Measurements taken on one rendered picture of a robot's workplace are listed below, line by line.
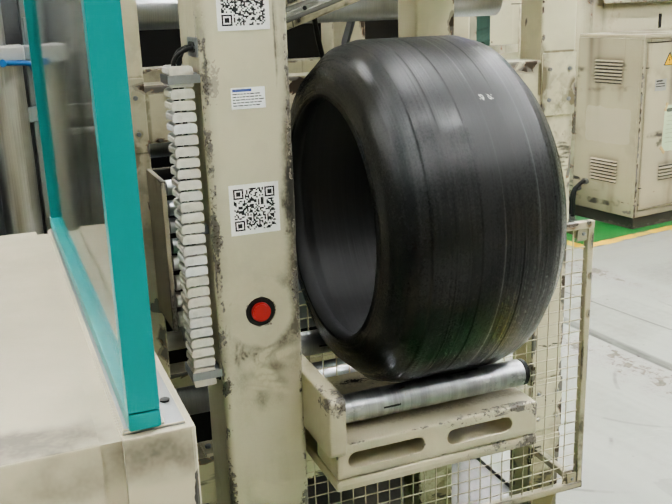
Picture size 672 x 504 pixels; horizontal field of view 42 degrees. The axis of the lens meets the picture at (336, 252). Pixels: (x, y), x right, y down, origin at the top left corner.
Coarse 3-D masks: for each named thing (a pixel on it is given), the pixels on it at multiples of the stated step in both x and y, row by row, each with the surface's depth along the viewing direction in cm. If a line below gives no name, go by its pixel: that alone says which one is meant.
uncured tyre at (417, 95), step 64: (320, 64) 139; (384, 64) 126; (448, 64) 128; (320, 128) 162; (384, 128) 121; (448, 128) 120; (512, 128) 123; (320, 192) 168; (384, 192) 121; (448, 192) 118; (512, 192) 121; (320, 256) 168; (384, 256) 123; (448, 256) 119; (512, 256) 123; (320, 320) 151; (384, 320) 127; (448, 320) 124; (512, 320) 129
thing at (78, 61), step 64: (64, 0) 58; (64, 64) 65; (64, 128) 72; (128, 128) 46; (64, 192) 82; (128, 192) 47; (64, 256) 84; (128, 256) 48; (128, 320) 49; (128, 384) 50
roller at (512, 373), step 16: (480, 368) 143; (496, 368) 143; (512, 368) 144; (528, 368) 144; (400, 384) 138; (416, 384) 138; (432, 384) 138; (448, 384) 139; (464, 384) 140; (480, 384) 141; (496, 384) 142; (512, 384) 144; (352, 400) 134; (368, 400) 134; (384, 400) 135; (400, 400) 136; (416, 400) 137; (432, 400) 138; (448, 400) 140; (352, 416) 133; (368, 416) 135
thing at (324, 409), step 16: (304, 368) 138; (304, 384) 137; (320, 384) 132; (304, 400) 138; (320, 400) 130; (336, 400) 128; (304, 416) 139; (320, 416) 131; (336, 416) 128; (320, 432) 132; (336, 432) 129; (336, 448) 129
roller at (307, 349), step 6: (312, 330) 162; (306, 336) 160; (312, 336) 160; (318, 336) 160; (306, 342) 159; (312, 342) 160; (318, 342) 160; (324, 342) 160; (306, 348) 159; (312, 348) 160; (318, 348) 160; (324, 348) 161; (306, 354) 160; (312, 354) 161
